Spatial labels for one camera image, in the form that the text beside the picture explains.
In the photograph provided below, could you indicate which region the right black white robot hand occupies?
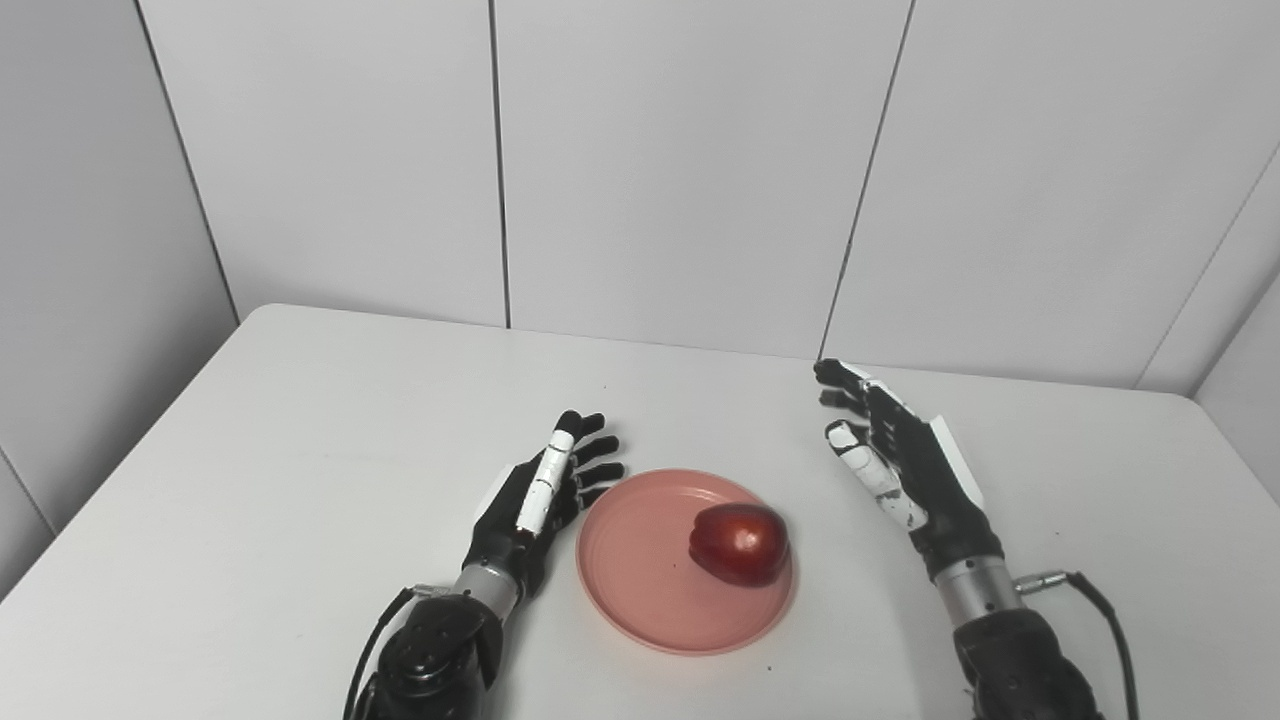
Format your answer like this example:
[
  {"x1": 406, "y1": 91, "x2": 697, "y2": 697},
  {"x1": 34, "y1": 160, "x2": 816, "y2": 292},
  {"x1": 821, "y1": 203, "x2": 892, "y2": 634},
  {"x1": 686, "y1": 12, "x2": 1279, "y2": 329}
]
[{"x1": 814, "y1": 358, "x2": 1004, "y2": 583}]

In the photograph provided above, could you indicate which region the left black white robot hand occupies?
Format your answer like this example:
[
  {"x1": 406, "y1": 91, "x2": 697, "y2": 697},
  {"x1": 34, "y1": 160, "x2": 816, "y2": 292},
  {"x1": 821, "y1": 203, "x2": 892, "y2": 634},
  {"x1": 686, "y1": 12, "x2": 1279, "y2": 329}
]
[{"x1": 462, "y1": 410, "x2": 626, "y2": 599}]

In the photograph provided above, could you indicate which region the pink round plate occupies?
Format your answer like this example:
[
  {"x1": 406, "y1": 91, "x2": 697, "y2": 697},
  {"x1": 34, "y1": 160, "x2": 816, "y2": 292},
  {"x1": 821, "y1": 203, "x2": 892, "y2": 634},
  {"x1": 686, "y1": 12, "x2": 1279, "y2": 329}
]
[{"x1": 576, "y1": 469, "x2": 798, "y2": 657}]

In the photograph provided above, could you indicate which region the red apple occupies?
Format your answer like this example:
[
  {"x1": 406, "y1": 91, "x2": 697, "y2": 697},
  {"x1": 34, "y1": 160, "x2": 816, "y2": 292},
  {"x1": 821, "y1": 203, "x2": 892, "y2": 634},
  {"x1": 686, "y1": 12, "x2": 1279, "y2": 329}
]
[{"x1": 688, "y1": 503, "x2": 791, "y2": 588}]

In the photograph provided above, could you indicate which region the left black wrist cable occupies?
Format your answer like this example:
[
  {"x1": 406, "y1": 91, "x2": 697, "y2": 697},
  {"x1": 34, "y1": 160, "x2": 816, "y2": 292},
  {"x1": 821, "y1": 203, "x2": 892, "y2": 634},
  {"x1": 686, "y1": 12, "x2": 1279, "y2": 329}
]
[{"x1": 342, "y1": 585, "x2": 453, "y2": 720}]

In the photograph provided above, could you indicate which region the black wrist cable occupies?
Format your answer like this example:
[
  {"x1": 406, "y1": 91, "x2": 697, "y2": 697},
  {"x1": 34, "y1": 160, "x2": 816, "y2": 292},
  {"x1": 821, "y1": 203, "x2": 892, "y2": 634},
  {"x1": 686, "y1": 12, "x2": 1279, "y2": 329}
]
[
  {"x1": 342, "y1": 585, "x2": 453, "y2": 720},
  {"x1": 1013, "y1": 570, "x2": 1141, "y2": 720}
]

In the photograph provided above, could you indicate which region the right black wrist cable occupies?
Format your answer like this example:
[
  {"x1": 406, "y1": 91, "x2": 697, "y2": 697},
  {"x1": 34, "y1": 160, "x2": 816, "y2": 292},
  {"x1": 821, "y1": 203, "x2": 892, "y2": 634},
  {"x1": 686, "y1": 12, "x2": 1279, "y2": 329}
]
[{"x1": 1013, "y1": 570, "x2": 1141, "y2": 720}]

